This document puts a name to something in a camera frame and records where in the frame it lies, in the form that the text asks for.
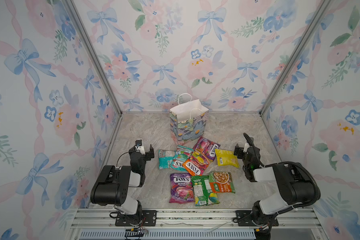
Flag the orange Fox's candy bag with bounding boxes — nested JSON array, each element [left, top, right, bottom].
[[182, 150, 210, 176]]

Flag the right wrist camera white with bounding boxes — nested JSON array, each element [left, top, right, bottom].
[[243, 143, 250, 153]]

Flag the purple fox's berries bag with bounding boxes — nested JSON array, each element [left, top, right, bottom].
[[194, 137, 221, 162], [169, 173, 195, 204]]

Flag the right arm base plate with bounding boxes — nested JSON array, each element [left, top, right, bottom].
[[233, 210, 272, 227]]

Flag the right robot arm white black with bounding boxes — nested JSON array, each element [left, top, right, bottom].
[[234, 145, 321, 227]]

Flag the purple Fox's berries bag upper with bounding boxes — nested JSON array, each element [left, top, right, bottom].
[[194, 137, 221, 162]]

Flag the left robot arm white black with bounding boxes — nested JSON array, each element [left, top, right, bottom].
[[90, 140, 157, 228]]

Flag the orange green cereal packet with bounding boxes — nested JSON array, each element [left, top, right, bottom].
[[209, 172, 236, 194]]

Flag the purple Fox's berries bag lower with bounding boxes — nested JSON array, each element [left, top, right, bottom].
[[169, 173, 195, 204]]

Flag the yellow snack packet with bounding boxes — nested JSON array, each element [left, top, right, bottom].
[[215, 149, 240, 168]]

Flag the green snack packet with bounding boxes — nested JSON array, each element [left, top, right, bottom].
[[191, 176, 220, 207]]

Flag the floral paper gift bag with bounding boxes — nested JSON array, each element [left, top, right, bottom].
[[169, 93, 209, 146]]

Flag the teal snack packet back side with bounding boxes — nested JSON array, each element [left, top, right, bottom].
[[158, 150, 176, 170]]

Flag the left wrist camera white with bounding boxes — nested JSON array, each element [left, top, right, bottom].
[[135, 139, 146, 155]]

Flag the aluminium rail frame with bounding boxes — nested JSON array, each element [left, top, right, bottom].
[[66, 208, 328, 240]]

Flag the teal Fox's mint candy bag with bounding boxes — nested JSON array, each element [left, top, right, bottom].
[[170, 145, 194, 172]]

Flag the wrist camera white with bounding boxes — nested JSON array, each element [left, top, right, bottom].
[[135, 139, 146, 155], [243, 143, 250, 153]]

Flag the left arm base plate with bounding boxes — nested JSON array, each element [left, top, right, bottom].
[[115, 210, 158, 227]]

